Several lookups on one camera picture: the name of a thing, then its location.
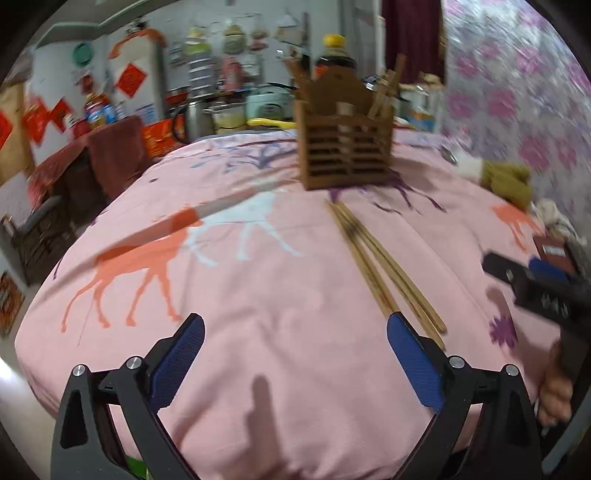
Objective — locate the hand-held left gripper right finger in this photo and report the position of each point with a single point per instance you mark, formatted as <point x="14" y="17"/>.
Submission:
<point x="413" y="364"/>

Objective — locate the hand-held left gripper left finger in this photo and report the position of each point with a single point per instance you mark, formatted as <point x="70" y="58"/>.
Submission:
<point x="178" y="360"/>

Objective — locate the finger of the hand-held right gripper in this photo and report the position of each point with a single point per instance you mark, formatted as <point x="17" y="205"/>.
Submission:
<point x="549" y="270"/>
<point x="503" y="270"/>

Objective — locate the wooden utensil holder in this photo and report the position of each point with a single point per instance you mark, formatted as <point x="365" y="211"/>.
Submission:
<point x="346" y="147"/>

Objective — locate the person's right hand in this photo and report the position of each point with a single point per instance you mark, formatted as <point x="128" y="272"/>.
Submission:
<point x="554" y="397"/>

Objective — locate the brown cardboard box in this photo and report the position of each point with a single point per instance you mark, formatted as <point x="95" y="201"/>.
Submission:
<point x="551" y="251"/>

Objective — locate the white cloth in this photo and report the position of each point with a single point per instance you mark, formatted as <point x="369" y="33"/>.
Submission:
<point x="551" y="217"/>

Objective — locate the olive green cloth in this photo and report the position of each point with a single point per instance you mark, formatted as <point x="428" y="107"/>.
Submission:
<point x="505" y="184"/>

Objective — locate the white paper tissue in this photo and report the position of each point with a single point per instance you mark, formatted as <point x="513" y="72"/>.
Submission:
<point x="468" y="167"/>

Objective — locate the pink printed blanket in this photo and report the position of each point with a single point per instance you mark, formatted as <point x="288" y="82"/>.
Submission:
<point x="277" y="300"/>

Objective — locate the metal soup spoon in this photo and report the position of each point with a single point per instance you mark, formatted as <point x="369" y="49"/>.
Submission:
<point x="449" y="156"/>

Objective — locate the red printed box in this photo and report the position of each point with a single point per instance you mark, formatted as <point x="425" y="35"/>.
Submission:
<point x="9" y="304"/>

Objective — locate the clear bottle yellow label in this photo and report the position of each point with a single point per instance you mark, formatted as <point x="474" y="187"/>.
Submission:
<point x="422" y="110"/>

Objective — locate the wicker chair grey cushion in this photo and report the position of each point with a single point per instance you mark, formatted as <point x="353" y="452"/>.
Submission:
<point x="37" y="221"/>

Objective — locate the table with red cloth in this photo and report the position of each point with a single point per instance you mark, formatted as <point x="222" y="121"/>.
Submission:
<point x="115" y="147"/>

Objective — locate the orange gift box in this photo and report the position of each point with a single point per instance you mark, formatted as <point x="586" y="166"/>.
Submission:
<point x="159" y="136"/>

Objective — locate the stainless electric kettle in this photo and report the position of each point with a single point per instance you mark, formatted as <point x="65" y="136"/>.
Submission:
<point x="194" y="122"/>

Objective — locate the yellow pot with lid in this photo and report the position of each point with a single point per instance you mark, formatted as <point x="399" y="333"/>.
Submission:
<point x="226" y="120"/>

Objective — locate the red pot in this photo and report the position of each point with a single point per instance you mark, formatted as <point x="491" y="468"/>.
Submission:
<point x="78" y="130"/>

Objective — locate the maroon curtain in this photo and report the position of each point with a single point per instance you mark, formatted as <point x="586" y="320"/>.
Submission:
<point x="411" y="37"/>

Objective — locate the small yellow frying pan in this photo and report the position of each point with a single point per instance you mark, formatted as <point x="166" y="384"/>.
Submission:
<point x="270" y="123"/>

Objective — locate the blue can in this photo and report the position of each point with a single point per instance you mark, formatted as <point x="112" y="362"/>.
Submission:
<point x="109" y="114"/>

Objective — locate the white can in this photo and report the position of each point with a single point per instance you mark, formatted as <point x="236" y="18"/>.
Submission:
<point x="121" y="110"/>

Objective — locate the white refrigerator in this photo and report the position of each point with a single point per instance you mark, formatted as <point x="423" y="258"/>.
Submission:
<point x="138" y="106"/>

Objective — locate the wooden door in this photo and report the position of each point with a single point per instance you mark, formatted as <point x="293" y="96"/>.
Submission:
<point x="11" y="161"/>

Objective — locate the cooking oil bottle blue label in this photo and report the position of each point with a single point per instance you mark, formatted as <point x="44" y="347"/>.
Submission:
<point x="95" y="113"/>

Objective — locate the red basin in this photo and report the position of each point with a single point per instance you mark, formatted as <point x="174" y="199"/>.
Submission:
<point x="177" y="95"/>

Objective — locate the dark sauce bottle yellow cap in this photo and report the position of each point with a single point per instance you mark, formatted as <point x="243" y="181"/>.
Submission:
<point x="334" y="57"/>

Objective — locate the grey sliding door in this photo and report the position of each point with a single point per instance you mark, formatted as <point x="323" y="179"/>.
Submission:
<point x="364" y="37"/>

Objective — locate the mint green rice cooker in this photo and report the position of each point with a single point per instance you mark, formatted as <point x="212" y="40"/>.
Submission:
<point x="270" y="104"/>

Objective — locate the red diamond paper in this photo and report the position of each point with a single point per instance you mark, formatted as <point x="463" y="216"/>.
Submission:
<point x="60" y="112"/>
<point x="4" y="129"/>
<point x="130" y="81"/>

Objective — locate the red hanging decoration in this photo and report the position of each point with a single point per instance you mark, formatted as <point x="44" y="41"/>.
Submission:
<point x="34" y="122"/>

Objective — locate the pink thermos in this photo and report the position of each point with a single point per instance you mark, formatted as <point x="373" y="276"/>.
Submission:
<point x="232" y="74"/>

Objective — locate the stacked steamer green lid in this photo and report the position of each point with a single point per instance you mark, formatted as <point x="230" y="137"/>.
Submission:
<point x="201" y="69"/>

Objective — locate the green plate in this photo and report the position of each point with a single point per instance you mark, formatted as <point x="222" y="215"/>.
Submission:
<point x="82" y="53"/>

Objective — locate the orange cloth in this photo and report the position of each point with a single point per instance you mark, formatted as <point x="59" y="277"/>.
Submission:
<point x="138" y="39"/>

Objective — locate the white hanging bag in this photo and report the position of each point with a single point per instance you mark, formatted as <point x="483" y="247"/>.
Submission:
<point x="285" y="30"/>

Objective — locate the beige hanging bag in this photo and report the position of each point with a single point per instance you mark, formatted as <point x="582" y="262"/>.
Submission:
<point x="233" y="39"/>

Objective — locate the clear plastic hanging bag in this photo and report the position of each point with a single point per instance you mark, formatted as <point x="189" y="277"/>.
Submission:
<point x="261" y="39"/>
<point x="196" y="34"/>

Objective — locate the floral plastic wall sheet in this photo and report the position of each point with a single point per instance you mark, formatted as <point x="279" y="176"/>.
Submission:
<point x="508" y="92"/>

